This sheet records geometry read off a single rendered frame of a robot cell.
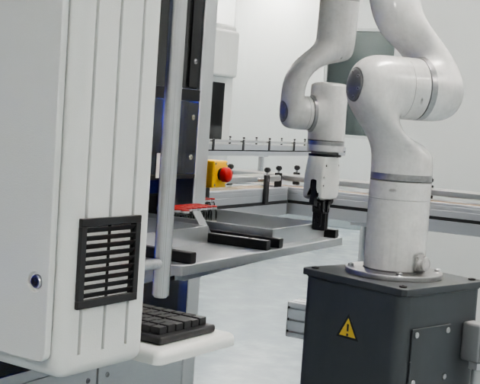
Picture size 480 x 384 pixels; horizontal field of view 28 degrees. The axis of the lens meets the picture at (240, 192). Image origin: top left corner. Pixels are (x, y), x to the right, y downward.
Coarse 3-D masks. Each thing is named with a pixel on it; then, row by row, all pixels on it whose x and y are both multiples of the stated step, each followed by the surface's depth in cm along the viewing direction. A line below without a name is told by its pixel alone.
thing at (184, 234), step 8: (152, 224) 208; (176, 224) 205; (184, 224) 204; (192, 224) 203; (152, 232) 184; (176, 232) 191; (184, 232) 194; (192, 232) 196; (200, 232) 199; (152, 240) 184; (176, 240) 191; (184, 240) 194; (192, 240) 196; (200, 240) 199
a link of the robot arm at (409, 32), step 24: (384, 0) 187; (408, 0) 186; (384, 24) 188; (408, 24) 186; (408, 48) 189; (432, 48) 185; (432, 72) 181; (456, 72) 184; (432, 96) 181; (456, 96) 183; (432, 120) 187
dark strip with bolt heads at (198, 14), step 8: (200, 0) 239; (200, 8) 239; (192, 16) 237; (200, 16) 239; (192, 24) 237; (200, 24) 240; (192, 32) 237; (200, 32) 240; (192, 40) 237; (200, 40) 240; (192, 48) 237; (200, 48) 241; (192, 56) 238; (192, 64) 238; (192, 72) 238; (192, 80) 239
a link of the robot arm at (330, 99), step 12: (312, 84) 216; (324, 84) 213; (336, 84) 213; (312, 96) 215; (324, 96) 213; (336, 96) 213; (324, 108) 213; (336, 108) 213; (324, 120) 213; (336, 120) 214; (312, 132) 215; (324, 132) 214; (336, 132) 214
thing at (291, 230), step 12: (156, 216) 218; (228, 216) 238; (240, 216) 236; (252, 216) 235; (264, 216) 233; (276, 216) 231; (216, 228) 210; (228, 228) 208; (240, 228) 207; (252, 228) 205; (264, 228) 233; (276, 228) 231; (288, 228) 209; (300, 228) 214; (288, 240) 210; (300, 240) 215
